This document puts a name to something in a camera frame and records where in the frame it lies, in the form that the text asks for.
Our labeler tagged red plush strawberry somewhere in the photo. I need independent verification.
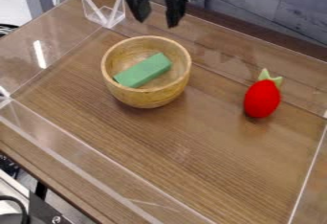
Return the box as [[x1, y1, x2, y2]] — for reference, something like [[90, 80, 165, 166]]
[[243, 68, 283, 119]]

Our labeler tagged light wooden bowl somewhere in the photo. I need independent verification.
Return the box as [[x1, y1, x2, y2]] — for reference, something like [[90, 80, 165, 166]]
[[102, 35, 193, 108]]

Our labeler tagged green rectangular block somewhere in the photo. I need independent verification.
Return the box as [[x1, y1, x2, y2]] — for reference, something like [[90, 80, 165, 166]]
[[114, 53, 173, 88]]

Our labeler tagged clear acrylic tray enclosure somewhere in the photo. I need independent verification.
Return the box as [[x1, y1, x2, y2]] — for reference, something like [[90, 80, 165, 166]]
[[0, 0, 327, 224]]

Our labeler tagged black bracket with cable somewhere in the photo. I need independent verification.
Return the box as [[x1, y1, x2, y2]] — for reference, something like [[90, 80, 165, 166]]
[[0, 193, 74, 224]]

